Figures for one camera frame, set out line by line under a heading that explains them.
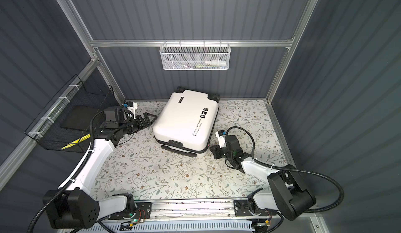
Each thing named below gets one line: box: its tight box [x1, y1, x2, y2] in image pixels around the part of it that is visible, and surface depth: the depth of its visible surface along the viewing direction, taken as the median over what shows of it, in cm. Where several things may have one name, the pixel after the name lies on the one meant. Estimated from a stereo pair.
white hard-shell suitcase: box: [152, 86, 220, 158], surface depth 86 cm
